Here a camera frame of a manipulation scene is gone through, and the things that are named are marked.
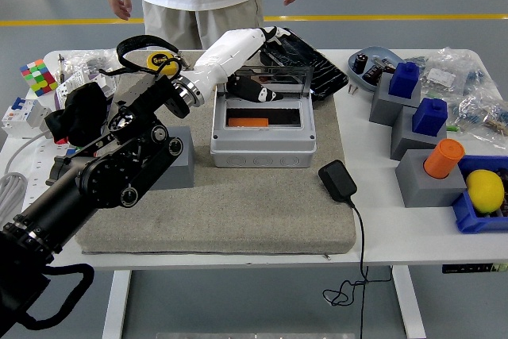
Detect white circuit breaker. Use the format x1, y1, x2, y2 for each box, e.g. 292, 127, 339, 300
1, 96, 52, 140

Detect black adapter cord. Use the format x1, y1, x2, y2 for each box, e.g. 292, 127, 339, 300
321, 195, 392, 339

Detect blue-grey oval dish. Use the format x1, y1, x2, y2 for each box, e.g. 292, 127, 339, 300
348, 45, 402, 93

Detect black cloth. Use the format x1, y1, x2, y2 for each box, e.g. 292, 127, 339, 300
44, 81, 110, 145

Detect blue plastic block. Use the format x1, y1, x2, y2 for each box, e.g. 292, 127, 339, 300
411, 97, 448, 137
388, 61, 421, 100

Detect clear bag of components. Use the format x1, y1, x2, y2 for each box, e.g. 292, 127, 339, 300
448, 88, 508, 149
404, 47, 501, 98

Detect white switch module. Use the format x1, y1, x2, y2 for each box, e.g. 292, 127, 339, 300
93, 71, 119, 98

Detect clear bag of parts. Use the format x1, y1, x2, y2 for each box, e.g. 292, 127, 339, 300
59, 47, 132, 78

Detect black power adapter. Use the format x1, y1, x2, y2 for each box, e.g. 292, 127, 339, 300
318, 160, 358, 208

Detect white table leg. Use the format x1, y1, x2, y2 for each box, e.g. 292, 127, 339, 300
102, 270, 133, 339
391, 265, 428, 339

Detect yellow square tape measure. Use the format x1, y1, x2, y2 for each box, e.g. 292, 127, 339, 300
98, 51, 179, 78

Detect grey-brown mat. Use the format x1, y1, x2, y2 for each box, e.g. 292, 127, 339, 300
75, 49, 357, 256

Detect grey electrical box clear lid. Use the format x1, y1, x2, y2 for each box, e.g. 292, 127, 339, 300
210, 63, 318, 168

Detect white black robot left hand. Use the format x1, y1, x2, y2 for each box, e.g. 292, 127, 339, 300
189, 25, 293, 104

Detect yellow lemon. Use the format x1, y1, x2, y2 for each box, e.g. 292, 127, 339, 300
465, 169, 506, 214

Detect dark grapes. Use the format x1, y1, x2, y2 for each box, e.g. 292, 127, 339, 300
494, 168, 508, 219

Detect white labelled package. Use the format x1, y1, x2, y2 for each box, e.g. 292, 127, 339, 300
55, 67, 92, 112

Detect black cracked glossy case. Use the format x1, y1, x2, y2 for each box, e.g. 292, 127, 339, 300
260, 28, 350, 102

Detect grey-white power cable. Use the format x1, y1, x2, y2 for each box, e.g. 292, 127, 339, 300
0, 132, 48, 229

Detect blue plastic bin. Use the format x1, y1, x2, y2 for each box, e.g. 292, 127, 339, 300
451, 155, 508, 234

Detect grey block with round hole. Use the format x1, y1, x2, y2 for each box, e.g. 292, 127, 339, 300
152, 125, 195, 191

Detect black table control panel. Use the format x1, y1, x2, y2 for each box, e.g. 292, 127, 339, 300
442, 262, 508, 275

